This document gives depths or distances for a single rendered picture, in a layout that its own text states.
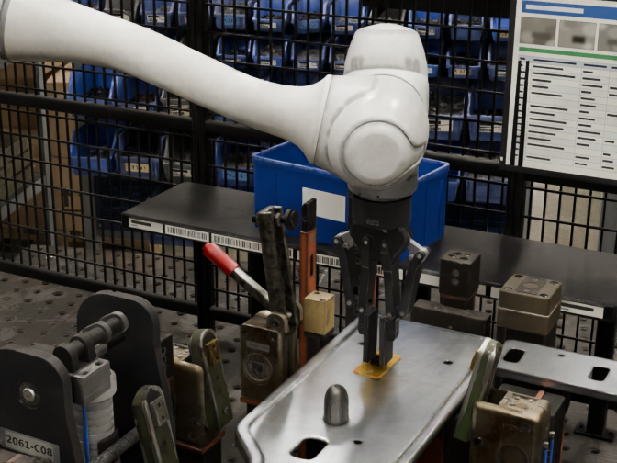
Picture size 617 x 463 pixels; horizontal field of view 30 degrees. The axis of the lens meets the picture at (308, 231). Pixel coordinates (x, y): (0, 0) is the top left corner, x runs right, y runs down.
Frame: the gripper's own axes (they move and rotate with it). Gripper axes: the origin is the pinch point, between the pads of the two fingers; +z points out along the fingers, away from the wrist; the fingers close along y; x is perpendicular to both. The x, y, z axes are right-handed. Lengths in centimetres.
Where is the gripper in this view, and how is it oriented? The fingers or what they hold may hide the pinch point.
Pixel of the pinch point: (378, 336)
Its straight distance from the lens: 154.6
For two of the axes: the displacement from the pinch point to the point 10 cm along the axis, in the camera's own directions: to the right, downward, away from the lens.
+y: 8.9, 1.6, -4.2
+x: 4.5, -3.1, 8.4
